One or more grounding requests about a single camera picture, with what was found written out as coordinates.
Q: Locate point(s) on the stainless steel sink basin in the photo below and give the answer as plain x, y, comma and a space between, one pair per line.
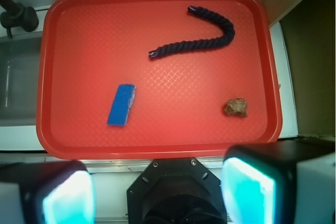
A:
20, 57

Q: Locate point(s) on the blue rectangular sponge block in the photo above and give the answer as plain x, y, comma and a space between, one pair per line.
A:
122, 103

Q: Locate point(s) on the red plastic tray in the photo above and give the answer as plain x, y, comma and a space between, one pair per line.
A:
187, 58

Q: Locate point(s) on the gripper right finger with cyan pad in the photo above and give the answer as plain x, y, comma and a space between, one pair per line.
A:
288, 181

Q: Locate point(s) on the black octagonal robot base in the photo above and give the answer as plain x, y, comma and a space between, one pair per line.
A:
178, 190

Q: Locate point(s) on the brown rock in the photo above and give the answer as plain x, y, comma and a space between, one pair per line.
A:
236, 107

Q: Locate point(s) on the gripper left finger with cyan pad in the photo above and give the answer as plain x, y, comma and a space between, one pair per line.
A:
51, 192

